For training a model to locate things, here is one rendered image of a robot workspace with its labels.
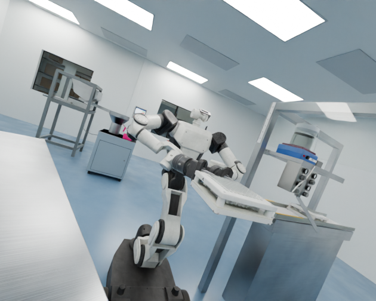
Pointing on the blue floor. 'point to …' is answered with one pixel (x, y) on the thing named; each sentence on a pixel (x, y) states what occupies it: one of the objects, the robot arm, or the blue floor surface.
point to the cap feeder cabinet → (110, 154)
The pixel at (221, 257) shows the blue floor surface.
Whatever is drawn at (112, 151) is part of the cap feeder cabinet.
